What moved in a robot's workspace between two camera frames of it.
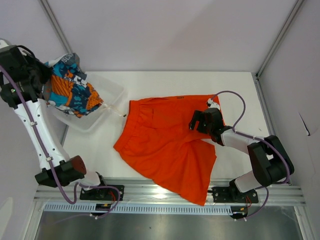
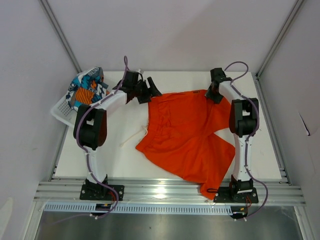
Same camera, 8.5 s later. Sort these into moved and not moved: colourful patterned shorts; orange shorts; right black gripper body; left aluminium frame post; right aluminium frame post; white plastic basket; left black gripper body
Moved: left black gripper body; colourful patterned shorts; right black gripper body; white plastic basket; orange shorts
Not moved: right aluminium frame post; left aluminium frame post
